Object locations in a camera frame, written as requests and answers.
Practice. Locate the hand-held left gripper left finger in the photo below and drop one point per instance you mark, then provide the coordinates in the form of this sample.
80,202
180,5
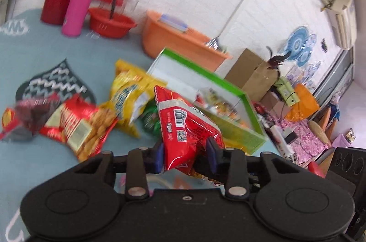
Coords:
158,157

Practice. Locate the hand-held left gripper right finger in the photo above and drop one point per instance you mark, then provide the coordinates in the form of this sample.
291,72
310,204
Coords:
212,156

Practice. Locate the green cardboard box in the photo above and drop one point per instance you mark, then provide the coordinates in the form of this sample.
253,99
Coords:
243,133

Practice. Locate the red mini snack packet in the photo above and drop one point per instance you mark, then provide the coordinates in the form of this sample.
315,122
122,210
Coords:
183,127

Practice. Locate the yellow bread packet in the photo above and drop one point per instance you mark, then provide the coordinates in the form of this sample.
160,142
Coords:
128,96

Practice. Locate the red fried snack packet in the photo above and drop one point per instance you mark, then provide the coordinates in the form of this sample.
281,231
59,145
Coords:
83,127

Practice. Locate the red dried dates packet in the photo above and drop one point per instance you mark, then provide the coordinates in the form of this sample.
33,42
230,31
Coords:
25,116

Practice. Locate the red stool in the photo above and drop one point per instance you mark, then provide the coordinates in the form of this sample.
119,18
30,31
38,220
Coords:
316,168

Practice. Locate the small green candy packet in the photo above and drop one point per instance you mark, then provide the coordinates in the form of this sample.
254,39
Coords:
150,120

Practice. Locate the pink floral cloth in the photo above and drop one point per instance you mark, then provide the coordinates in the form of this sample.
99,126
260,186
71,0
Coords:
308,142

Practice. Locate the white power strip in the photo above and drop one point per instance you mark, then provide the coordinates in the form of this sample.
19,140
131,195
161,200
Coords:
280,133

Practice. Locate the brown cardboard box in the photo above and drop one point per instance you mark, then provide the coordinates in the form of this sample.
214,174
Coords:
248,73

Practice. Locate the light green shoe box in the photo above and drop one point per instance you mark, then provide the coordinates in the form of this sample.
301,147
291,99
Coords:
287,90

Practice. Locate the metal bowl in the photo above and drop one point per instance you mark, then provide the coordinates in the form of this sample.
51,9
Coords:
214,43

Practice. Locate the orange plastic basin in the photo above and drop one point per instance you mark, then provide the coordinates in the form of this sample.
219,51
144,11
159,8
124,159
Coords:
177,45

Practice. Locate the dark purple potted plant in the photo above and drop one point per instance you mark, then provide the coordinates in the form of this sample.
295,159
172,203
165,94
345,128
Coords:
276,60

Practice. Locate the small red plastic bowl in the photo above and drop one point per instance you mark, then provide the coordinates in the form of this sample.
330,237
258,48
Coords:
111,25

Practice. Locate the white air conditioner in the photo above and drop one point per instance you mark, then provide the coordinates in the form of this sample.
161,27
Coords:
343,19

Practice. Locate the teal printed tablecloth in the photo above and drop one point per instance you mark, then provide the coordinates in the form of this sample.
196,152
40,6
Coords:
43,59

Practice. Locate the dark stick in pitcher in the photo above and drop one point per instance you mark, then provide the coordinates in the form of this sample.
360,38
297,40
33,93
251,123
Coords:
113,6

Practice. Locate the pink insulated bottle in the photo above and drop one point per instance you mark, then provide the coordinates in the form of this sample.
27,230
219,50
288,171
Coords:
78,5

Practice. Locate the blue paper fans wall decoration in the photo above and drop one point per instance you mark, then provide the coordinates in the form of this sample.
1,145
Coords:
297,45

